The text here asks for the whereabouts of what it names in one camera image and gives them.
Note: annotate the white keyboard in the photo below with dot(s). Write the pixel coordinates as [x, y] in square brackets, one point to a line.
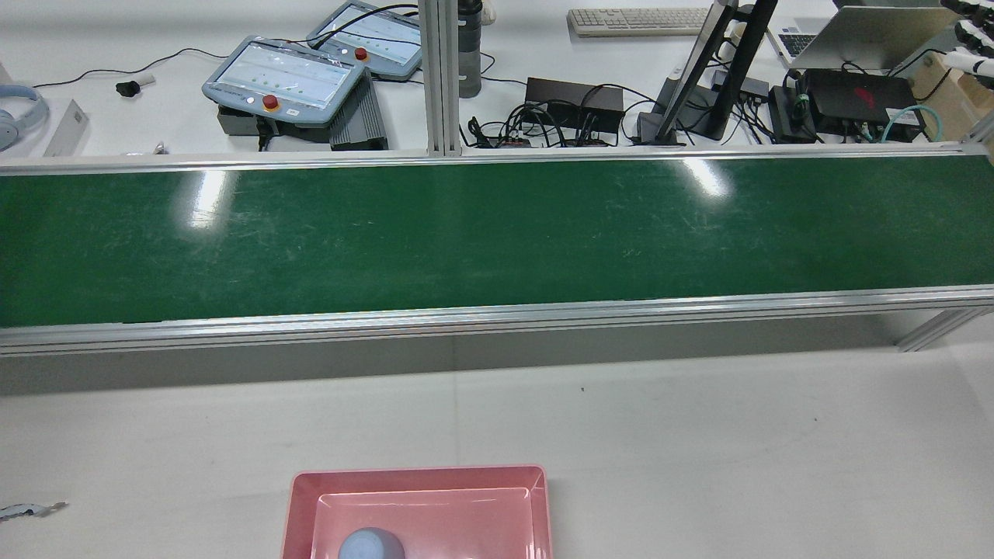
[637, 22]

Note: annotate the silver laptop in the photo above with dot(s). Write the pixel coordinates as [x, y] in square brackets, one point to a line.
[870, 39]

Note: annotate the blue grey teach pendant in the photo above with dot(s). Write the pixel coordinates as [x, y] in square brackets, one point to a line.
[380, 35]
[279, 74]

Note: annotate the black rectangular power box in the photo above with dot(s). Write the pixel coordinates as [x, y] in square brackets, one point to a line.
[575, 95]

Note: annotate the light blue headphones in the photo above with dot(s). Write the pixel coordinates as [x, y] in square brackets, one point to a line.
[39, 116]

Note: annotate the ribbed grey heatsink unit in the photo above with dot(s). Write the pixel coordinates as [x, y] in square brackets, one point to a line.
[361, 116]

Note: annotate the black desk monitor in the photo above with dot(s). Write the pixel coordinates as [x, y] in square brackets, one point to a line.
[749, 46]

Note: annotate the black box with red logo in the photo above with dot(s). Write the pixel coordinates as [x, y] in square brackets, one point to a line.
[854, 97]

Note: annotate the grey water bottle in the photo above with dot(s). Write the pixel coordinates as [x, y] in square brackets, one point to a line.
[470, 54]

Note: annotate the open cardboard box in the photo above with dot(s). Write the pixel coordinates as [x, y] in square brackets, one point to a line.
[951, 101]

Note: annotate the clear acrylic sign stand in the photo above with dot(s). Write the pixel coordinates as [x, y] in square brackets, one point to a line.
[68, 128]

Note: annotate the blue plastic cup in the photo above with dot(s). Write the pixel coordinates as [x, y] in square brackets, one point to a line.
[371, 545]

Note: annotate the pink plastic box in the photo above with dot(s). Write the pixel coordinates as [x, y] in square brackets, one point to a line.
[435, 512]

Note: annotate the green conveyor belt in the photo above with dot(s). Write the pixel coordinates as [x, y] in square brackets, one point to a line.
[466, 241]

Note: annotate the aluminium extrusion post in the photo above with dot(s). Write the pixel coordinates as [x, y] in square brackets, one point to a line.
[440, 78]

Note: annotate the black plug adapter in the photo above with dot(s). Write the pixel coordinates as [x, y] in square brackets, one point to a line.
[128, 88]

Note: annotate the right robot dexterous hand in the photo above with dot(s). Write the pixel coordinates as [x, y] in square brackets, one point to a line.
[974, 58]

